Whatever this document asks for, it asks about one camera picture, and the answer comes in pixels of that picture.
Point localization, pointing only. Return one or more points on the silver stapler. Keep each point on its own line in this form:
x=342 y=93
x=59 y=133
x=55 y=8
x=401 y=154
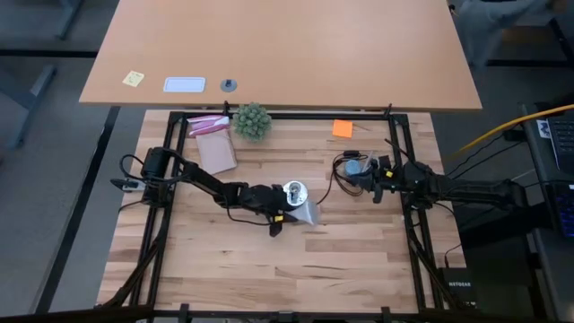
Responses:
x=369 y=162

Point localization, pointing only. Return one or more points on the black metal table frame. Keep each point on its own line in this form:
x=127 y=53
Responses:
x=314 y=116

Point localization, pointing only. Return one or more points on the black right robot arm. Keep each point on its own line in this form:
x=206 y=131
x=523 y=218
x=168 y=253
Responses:
x=471 y=188

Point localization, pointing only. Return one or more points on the orange sticky note pad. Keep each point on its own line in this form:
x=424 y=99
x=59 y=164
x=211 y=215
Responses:
x=342 y=128

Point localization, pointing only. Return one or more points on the dark grey side desk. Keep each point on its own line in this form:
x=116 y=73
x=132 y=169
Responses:
x=556 y=278

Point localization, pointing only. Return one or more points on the pink white package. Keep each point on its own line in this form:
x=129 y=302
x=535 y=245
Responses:
x=206 y=124

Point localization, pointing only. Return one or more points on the blue backlit laptop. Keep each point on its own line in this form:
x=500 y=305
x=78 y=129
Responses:
x=566 y=211

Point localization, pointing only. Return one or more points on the white printed label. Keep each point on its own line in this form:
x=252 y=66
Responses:
x=544 y=129

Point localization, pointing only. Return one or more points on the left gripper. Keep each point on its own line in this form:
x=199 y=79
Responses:
x=262 y=197

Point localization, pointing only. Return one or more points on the black Netgear network switch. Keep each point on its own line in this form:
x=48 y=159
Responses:
x=459 y=287

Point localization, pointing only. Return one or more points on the black keyboard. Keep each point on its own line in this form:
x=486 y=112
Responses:
x=564 y=143

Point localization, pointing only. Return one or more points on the light brown desk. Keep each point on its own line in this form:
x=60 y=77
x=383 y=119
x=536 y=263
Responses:
x=287 y=45

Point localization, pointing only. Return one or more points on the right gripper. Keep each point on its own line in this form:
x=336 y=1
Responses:
x=397 y=176

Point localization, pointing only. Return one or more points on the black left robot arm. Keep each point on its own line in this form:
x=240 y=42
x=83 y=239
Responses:
x=202 y=177

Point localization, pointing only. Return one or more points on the small blue round dish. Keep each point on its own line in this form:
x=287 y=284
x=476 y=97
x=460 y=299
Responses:
x=352 y=167

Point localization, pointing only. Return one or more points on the green artificial potted plant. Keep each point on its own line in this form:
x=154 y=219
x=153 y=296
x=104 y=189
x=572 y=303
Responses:
x=252 y=121

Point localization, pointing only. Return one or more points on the white rectangular card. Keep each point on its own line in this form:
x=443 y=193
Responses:
x=184 y=84

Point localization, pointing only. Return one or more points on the yellow sticky note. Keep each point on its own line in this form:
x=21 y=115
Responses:
x=133 y=79

